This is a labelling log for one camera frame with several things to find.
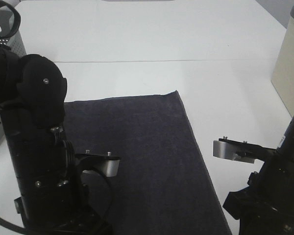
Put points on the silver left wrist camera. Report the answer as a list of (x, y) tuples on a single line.
[(107, 163)]

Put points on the grey perforated plastic basket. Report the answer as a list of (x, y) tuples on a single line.
[(13, 43)]

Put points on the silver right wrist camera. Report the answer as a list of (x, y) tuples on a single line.
[(240, 151)]

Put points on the dark grey towel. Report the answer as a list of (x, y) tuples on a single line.
[(162, 186)]

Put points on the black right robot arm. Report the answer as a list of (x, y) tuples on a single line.
[(279, 167)]

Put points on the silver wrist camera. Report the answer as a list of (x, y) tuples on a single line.
[(107, 163), (240, 151)]

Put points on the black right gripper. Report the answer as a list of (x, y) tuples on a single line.
[(263, 208)]

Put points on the beige fabric bin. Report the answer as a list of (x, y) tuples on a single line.
[(283, 74)]

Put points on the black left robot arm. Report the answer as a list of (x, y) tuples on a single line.
[(32, 93)]

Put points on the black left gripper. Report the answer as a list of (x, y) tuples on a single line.
[(59, 214)]

